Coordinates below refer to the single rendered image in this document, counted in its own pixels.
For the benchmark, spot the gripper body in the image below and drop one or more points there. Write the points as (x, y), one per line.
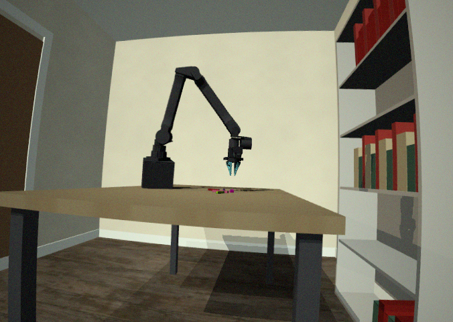
(231, 159)

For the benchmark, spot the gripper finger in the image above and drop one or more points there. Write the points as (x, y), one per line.
(229, 166)
(236, 166)

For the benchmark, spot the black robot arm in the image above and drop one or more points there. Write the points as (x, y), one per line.
(163, 136)

